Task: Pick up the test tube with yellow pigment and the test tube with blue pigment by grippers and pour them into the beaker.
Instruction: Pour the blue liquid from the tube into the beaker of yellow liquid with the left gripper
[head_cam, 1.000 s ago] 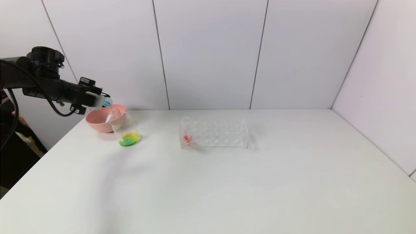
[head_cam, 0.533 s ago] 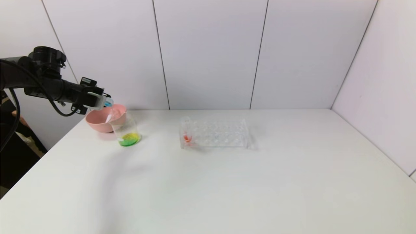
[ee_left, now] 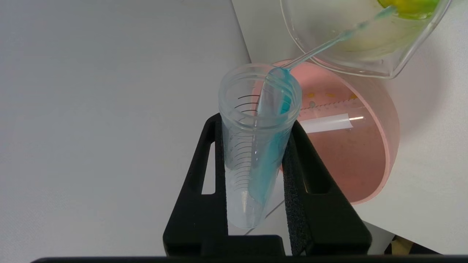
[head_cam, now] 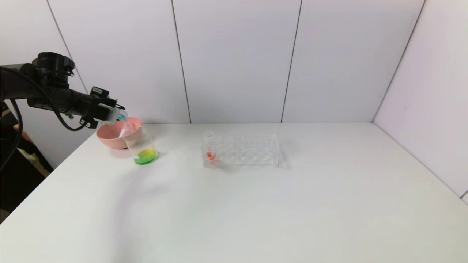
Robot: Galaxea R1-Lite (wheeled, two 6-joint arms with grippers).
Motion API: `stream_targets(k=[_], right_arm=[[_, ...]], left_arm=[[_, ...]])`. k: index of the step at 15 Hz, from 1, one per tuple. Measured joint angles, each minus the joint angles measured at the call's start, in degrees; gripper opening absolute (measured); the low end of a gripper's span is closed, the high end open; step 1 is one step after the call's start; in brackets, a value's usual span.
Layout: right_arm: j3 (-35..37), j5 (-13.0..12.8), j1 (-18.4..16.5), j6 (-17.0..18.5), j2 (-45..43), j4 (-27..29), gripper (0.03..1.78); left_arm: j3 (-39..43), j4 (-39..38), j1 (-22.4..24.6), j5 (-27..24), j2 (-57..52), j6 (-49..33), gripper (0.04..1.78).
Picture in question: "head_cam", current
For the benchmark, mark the pink bowl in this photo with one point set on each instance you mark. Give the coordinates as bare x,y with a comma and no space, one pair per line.
109,137

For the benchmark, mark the bare person hand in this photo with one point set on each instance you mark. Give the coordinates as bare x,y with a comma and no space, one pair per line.
22,133

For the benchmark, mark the test tube with red pigment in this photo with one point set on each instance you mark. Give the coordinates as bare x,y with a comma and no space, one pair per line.
211,155

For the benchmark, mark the clear glass beaker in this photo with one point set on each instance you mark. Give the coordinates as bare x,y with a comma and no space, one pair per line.
145,156

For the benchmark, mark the test tube with blue pigment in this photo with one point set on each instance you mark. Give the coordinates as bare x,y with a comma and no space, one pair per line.
122,115

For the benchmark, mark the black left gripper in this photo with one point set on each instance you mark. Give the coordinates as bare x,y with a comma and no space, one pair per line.
105,111

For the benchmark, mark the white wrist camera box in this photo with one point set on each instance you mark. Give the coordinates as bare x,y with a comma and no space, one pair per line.
109,112

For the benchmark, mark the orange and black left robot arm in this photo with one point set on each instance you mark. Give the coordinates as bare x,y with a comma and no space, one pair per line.
40,91

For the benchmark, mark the test tube with yellow pigment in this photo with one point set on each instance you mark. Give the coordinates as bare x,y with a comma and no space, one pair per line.
122,132

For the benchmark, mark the clear acrylic test tube rack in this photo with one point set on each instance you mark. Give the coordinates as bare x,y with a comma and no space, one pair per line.
248,153

